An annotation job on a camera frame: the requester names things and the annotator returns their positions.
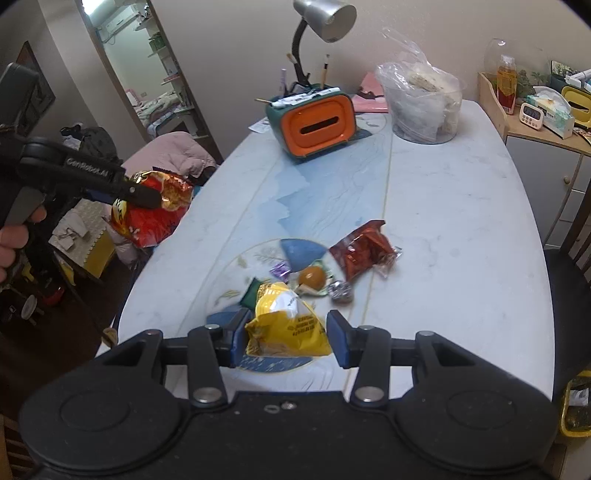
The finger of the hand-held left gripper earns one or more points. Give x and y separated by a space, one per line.
143 197

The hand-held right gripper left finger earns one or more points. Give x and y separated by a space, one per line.
240 339

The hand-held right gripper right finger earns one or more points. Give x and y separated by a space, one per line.
339 339

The red yellow snack bag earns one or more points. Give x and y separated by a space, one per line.
147 226

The purple candy packet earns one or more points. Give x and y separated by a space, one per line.
280 271

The reddish brown snack bag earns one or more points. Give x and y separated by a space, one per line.
364 251

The person's left hand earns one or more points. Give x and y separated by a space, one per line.
14 244

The green snack packet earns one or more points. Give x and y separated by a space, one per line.
249 295

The foil wrapped candy ball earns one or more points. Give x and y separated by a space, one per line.
341 290

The pink jacket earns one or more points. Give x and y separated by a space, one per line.
180 152

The orange round pastry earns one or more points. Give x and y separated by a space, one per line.
313 277

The dark clothes pile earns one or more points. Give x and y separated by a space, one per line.
99 141

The white yellow foam mat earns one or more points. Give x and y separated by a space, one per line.
92 249

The paper leaflet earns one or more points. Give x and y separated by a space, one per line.
259 126

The white air conditioner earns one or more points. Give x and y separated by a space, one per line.
122 16

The orange green tissue box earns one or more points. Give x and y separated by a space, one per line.
318 124

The wooden chair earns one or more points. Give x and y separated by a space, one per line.
568 286

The yellow trash bin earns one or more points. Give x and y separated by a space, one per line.
575 410

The clear plastic bag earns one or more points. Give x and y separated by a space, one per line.
425 106

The white wooden cabinet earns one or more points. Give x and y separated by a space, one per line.
535 170

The grey desk lamp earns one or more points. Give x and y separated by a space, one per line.
330 18

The white timer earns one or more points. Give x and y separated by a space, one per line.
532 114

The orange liquid bottle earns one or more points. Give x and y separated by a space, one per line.
507 87

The white green tissue pack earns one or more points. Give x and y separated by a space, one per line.
551 113

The yellow green tissue box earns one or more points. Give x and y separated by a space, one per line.
577 104

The white tube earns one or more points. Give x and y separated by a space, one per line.
579 78

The dark wall picture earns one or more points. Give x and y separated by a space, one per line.
44 92

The wooden door frame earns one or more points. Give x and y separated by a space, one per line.
184 78

